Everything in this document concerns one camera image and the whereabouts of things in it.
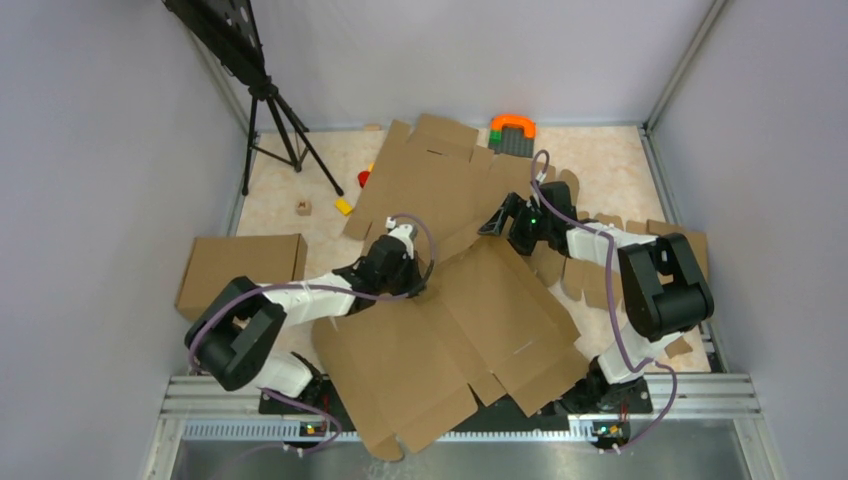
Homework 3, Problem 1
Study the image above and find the folded brown cardboard box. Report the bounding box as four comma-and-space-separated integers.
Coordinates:
175, 234, 308, 322

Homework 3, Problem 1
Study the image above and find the flat cardboard blank at right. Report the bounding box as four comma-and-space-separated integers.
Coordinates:
524, 213, 709, 371

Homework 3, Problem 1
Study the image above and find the large cardboard box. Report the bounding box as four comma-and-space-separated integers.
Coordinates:
312, 237, 588, 461

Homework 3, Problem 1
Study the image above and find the small wooden letter cube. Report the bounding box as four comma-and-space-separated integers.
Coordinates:
295, 200, 313, 216

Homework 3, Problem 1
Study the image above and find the flat cardboard blank underneath left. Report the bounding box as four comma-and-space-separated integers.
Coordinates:
343, 114, 532, 263

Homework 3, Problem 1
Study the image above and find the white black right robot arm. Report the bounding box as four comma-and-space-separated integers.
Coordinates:
478, 181, 714, 413

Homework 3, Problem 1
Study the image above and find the black tripod stand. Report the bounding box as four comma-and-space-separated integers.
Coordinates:
164, 0, 344, 197

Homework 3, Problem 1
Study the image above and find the aluminium frame rail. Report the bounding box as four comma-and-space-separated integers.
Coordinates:
143, 373, 787, 479

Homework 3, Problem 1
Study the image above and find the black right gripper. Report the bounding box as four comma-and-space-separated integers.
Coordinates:
478, 194, 552, 257

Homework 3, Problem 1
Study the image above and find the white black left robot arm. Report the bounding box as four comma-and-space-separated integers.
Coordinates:
184, 215, 434, 414

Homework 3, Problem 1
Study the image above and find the small red toy piece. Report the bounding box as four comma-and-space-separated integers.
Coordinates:
357, 170, 371, 188

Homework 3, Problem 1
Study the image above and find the small yellow block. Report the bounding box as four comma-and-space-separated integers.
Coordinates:
334, 198, 353, 216

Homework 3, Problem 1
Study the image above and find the orange green grey toy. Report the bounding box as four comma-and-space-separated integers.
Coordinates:
488, 114, 537, 158

